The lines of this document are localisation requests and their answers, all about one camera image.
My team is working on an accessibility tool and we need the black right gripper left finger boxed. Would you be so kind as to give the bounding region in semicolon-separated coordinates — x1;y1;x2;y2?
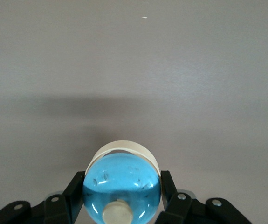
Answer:
0;171;86;224

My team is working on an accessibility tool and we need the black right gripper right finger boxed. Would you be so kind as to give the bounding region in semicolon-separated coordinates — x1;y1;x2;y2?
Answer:
154;171;251;224

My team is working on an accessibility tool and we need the blue dome bell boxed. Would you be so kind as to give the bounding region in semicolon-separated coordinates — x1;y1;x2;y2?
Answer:
82;140;162;224

